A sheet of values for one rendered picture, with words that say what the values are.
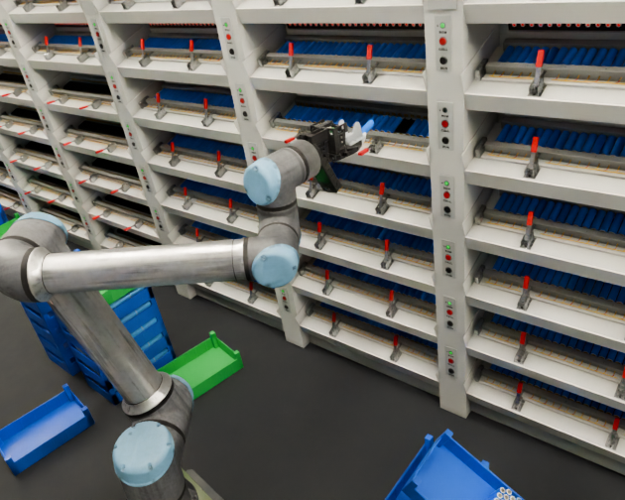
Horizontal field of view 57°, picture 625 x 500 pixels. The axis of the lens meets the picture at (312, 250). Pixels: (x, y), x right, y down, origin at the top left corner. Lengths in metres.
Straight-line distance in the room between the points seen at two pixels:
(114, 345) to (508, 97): 1.10
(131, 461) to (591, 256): 1.21
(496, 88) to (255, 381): 1.40
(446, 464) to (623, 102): 1.05
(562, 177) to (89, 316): 1.16
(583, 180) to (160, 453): 1.18
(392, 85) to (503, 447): 1.15
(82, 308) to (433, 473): 1.03
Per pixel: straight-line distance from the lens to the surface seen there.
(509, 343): 1.81
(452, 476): 1.78
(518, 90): 1.40
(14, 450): 2.44
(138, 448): 1.57
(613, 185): 1.42
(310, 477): 1.93
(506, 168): 1.48
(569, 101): 1.34
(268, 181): 1.19
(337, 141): 1.35
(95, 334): 1.52
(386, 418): 2.05
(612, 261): 1.51
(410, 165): 1.57
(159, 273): 1.20
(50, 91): 3.01
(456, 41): 1.40
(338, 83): 1.61
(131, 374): 1.59
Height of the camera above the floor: 1.54
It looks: 31 degrees down
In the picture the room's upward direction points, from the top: 10 degrees counter-clockwise
